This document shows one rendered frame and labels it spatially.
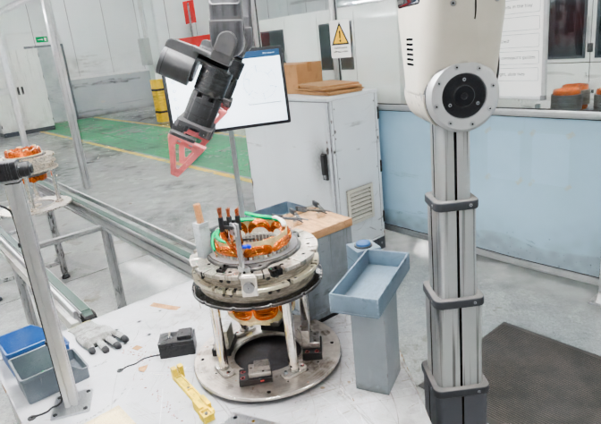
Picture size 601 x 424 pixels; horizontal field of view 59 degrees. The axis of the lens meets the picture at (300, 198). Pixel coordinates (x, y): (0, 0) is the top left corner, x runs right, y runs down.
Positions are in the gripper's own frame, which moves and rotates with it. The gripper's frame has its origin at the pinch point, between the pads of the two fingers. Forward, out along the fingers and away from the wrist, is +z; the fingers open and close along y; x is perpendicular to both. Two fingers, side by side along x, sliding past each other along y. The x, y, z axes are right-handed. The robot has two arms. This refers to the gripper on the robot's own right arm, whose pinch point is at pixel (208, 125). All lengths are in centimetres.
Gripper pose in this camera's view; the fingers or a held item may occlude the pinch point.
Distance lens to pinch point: 151.6
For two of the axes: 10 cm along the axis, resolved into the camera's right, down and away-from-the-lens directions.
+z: -4.0, 8.8, 2.4
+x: 9.1, 3.7, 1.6
